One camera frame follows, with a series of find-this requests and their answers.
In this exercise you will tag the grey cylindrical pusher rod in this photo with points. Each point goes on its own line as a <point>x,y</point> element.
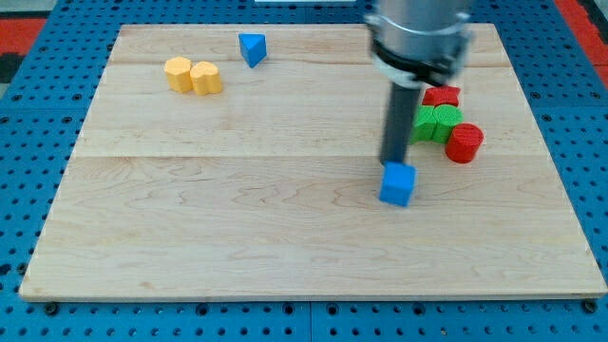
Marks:
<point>401,109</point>

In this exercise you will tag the red cylinder block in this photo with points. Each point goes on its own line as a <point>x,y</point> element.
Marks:
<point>464,142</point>

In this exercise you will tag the blue cube block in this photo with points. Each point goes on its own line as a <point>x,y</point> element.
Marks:
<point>398,183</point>

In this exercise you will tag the yellow heart block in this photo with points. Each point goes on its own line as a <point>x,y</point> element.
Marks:
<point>205,78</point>

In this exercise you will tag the wooden board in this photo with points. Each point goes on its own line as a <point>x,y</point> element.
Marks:
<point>268,190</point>

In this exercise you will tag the blue triangle block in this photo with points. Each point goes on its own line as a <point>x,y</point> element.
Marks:
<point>252,48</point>

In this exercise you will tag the red star block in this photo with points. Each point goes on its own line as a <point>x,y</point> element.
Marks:
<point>442,95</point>

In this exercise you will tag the green block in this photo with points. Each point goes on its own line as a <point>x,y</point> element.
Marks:
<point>435,123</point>

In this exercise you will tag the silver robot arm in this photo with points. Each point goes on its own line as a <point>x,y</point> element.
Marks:
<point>414,43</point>

